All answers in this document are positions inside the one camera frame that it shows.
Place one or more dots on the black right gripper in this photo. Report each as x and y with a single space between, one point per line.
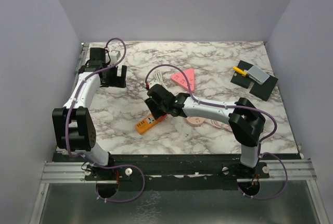
152 106

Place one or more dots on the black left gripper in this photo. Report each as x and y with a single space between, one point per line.
117 81

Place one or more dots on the orange power strip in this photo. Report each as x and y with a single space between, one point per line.
147 123

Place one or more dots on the pink triangular power strip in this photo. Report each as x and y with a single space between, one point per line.
181 79

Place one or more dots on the round pink power strip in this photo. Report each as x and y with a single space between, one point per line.
195 121

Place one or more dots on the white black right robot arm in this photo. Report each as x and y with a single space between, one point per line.
245 120

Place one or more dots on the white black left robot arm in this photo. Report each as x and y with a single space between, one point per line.
73 125

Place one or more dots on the black flat box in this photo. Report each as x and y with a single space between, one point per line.
264 90

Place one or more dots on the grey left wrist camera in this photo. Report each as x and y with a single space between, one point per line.
114 56

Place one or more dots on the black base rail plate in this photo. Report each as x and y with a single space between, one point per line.
131 173

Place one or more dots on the white grey network switch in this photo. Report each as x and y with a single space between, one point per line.
258 75

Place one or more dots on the aluminium frame rail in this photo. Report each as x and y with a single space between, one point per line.
289 195

